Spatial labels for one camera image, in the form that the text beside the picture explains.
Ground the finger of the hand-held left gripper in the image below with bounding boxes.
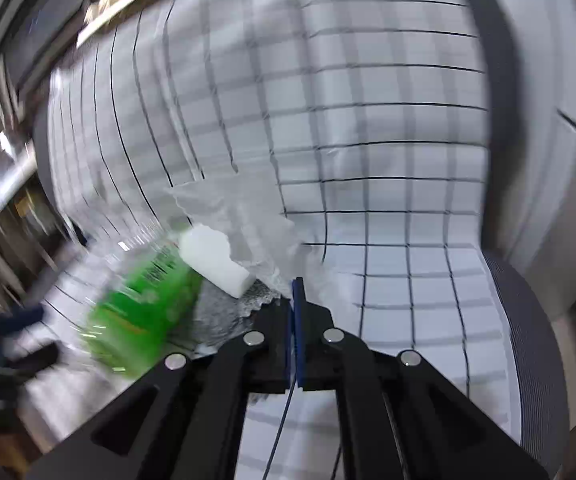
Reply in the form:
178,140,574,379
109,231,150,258
0,341,60,382
0,306,45,335

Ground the green plastic bottle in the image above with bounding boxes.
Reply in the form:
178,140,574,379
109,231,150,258
80,232,207,379

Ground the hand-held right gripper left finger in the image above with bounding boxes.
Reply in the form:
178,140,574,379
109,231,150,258
25,304,292,480

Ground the grey office chair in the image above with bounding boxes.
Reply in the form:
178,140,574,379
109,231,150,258
33,0,576,480

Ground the steel range hood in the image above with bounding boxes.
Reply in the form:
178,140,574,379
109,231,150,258
0,0,95,113

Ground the white black-checked cloth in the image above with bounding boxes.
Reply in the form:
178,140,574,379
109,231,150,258
45,0,492,480

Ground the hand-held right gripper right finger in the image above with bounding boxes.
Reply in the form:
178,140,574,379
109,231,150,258
292,277,552,480

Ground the thin black cable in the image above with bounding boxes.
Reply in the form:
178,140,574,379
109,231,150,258
262,382,297,480

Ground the clear crinkled plastic wrapper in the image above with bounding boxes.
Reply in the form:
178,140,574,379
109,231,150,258
163,175,332,307

